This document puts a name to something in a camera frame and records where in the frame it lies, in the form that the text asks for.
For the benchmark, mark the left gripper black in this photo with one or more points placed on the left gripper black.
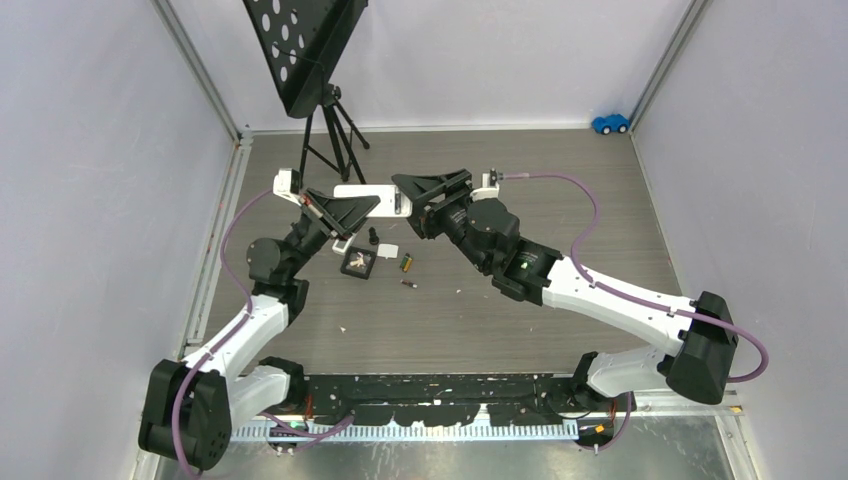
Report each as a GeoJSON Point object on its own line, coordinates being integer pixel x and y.
{"type": "Point", "coordinates": [340, 215]}

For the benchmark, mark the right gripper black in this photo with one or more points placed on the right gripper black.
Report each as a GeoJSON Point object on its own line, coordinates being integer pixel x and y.
{"type": "Point", "coordinates": [456, 186]}

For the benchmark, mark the white remote with dark buttons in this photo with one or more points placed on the white remote with dark buttons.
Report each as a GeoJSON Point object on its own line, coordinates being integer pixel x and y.
{"type": "Point", "coordinates": [387, 200]}

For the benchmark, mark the white battery cover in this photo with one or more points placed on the white battery cover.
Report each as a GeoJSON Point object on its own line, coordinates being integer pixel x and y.
{"type": "Point", "coordinates": [387, 251]}

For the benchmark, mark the green yellow battery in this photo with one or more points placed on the green yellow battery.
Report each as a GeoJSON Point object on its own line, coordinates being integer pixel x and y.
{"type": "Point", "coordinates": [406, 263]}

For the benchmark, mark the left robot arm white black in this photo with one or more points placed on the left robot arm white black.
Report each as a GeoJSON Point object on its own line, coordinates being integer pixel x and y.
{"type": "Point", "coordinates": [193, 405]}

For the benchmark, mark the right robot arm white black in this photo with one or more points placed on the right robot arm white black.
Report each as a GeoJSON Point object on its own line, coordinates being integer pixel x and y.
{"type": "Point", "coordinates": [691, 345]}

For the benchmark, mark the long white remote control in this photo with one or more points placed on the long white remote control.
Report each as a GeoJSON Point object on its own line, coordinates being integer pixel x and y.
{"type": "Point", "coordinates": [340, 247]}

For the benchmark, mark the white chess pawn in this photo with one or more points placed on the white chess pawn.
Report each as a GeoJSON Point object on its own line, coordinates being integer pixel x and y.
{"type": "Point", "coordinates": [359, 262]}

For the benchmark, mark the black framed display box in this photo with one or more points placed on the black framed display box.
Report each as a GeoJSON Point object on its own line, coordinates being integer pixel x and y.
{"type": "Point", "coordinates": [345, 270]}

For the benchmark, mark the black music stand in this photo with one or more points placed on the black music stand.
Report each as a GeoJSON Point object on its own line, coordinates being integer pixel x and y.
{"type": "Point", "coordinates": [302, 42]}

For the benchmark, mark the blue toy car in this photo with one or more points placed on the blue toy car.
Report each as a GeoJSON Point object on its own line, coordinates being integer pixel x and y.
{"type": "Point", "coordinates": [614, 123]}

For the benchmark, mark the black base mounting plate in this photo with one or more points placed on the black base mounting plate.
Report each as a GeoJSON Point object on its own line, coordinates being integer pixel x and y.
{"type": "Point", "coordinates": [441, 400]}

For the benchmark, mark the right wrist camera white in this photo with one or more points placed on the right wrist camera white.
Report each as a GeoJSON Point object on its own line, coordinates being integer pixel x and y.
{"type": "Point", "coordinates": [490, 186]}

